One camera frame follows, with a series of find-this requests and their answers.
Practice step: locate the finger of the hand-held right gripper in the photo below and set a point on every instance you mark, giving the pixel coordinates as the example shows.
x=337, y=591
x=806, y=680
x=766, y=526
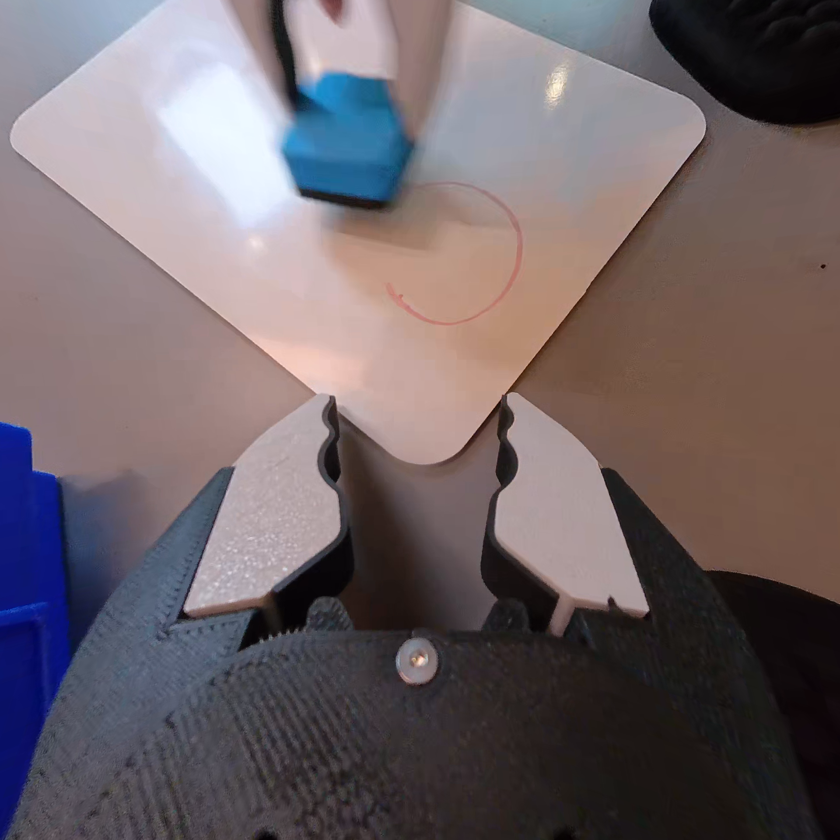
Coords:
x=420, y=53
x=348, y=40

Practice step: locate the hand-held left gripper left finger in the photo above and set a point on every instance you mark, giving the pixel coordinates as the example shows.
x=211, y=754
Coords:
x=269, y=525

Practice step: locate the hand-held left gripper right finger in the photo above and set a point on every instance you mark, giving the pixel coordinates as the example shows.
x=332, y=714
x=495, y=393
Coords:
x=571, y=525

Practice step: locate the blue whiteboard eraser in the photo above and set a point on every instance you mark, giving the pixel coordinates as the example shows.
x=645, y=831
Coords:
x=348, y=138

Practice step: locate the white whiteboard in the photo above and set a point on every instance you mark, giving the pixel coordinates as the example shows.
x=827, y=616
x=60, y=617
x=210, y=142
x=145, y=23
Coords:
x=551, y=158

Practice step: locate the blue plastic bin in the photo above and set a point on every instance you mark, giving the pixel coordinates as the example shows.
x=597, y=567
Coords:
x=26, y=604

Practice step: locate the black textured wrist pad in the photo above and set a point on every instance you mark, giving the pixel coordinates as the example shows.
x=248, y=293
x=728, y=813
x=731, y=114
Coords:
x=761, y=53

